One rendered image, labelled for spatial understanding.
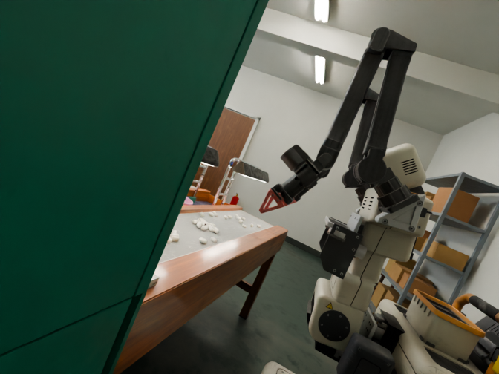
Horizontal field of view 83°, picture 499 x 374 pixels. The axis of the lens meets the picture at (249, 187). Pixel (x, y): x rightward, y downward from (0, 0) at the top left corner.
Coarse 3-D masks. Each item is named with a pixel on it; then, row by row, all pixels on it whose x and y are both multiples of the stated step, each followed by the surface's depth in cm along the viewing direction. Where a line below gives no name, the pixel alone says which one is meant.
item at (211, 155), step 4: (208, 148) 121; (212, 148) 126; (208, 152) 120; (212, 152) 124; (216, 152) 129; (204, 156) 116; (208, 156) 120; (212, 156) 124; (216, 156) 128; (204, 160) 116; (208, 160) 119; (212, 160) 123; (216, 160) 127; (208, 164) 121; (212, 164) 124; (216, 164) 127
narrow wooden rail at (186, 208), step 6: (180, 210) 143; (186, 210) 148; (192, 210) 155; (198, 210) 161; (204, 210) 168; (210, 210) 176; (216, 210) 185; (222, 210) 195; (228, 210) 205; (234, 210) 217
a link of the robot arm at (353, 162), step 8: (368, 88) 122; (368, 96) 122; (376, 96) 121; (368, 104) 123; (368, 112) 123; (360, 120) 126; (368, 120) 123; (360, 128) 124; (368, 128) 123; (360, 136) 124; (360, 144) 124; (352, 152) 126; (360, 152) 124; (352, 160) 124; (352, 168) 121; (344, 176) 122; (352, 176) 121; (344, 184) 129; (352, 184) 121
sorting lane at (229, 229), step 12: (180, 216) 140; (192, 216) 150; (204, 216) 161; (240, 216) 206; (252, 216) 229; (180, 228) 122; (192, 228) 129; (228, 228) 157; (240, 228) 169; (252, 228) 185; (264, 228) 202; (180, 240) 107; (192, 240) 113; (228, 240) 133; (168, 252) 92; (180, 252) 96; (192, 252) 101
